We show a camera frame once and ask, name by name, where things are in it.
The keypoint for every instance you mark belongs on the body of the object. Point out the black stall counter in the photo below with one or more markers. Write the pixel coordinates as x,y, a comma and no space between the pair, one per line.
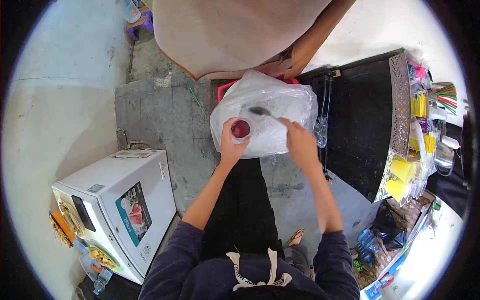
356,123

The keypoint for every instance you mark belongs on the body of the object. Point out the clear cup with red drink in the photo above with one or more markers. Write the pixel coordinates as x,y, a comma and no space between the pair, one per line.
240,130

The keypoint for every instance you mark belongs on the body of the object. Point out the perforated metal rack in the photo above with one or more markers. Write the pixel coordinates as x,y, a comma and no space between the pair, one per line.
400,101

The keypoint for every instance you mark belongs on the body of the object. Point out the stack of yellow cups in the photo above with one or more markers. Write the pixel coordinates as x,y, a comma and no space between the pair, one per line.
401,178

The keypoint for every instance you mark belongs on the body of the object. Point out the person's left fingers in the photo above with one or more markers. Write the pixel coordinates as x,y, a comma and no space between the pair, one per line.
226,128

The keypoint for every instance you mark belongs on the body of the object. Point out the small clear plastic bag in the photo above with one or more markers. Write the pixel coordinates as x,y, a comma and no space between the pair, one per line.
321,132

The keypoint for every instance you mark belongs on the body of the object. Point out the person's right hand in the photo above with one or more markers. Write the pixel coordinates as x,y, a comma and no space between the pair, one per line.
303,146

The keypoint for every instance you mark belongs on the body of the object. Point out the person's left thumb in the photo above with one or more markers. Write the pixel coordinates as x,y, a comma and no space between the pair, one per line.
243,146

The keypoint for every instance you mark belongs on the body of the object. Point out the white chest freezer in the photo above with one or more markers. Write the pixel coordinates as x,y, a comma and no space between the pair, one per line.
120,210

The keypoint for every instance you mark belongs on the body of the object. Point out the clear plastic jug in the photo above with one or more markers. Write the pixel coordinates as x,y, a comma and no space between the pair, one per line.
132,12

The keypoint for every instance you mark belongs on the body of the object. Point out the purple stool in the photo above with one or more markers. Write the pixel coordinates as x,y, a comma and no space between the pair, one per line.
144,24

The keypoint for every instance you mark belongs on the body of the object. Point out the person's right fingers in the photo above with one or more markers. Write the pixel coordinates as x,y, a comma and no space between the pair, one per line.
291,125

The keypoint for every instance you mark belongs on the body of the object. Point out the person's legs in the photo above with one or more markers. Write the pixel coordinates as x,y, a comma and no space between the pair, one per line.
242,210

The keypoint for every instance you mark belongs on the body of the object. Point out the dark scoop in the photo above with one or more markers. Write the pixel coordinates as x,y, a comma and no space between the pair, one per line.
258,110

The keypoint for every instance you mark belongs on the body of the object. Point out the black plastic bag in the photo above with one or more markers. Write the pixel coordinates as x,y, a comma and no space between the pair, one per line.
390,228

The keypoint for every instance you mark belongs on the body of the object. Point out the person's body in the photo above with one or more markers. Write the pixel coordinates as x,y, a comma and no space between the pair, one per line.
247,273

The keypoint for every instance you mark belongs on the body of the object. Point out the green plate of snacks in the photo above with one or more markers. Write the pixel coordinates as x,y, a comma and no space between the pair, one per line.
102,258

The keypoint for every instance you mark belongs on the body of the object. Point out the orange tray of snacks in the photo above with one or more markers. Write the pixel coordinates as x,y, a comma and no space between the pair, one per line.
62,228

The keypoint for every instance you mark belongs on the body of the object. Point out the red plastic crate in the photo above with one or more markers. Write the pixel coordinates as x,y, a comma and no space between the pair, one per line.
225,90

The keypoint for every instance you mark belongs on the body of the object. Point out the pile of blue water bottles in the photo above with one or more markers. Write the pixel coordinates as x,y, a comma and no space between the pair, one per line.
365,245

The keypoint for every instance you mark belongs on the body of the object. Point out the green straw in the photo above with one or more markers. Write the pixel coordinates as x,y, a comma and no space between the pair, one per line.
197,101

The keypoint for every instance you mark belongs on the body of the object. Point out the person's left hand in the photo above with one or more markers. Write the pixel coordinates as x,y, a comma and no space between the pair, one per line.
229,150

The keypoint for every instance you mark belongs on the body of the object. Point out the clear plastic bag of ice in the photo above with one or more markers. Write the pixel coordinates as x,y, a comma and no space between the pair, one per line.
268,93

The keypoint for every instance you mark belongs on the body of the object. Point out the clear plastic bottle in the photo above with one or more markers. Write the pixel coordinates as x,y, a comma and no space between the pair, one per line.
102,281

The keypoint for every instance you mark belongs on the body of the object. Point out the bundle of coloured straws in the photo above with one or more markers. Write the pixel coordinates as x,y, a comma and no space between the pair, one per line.
446,98

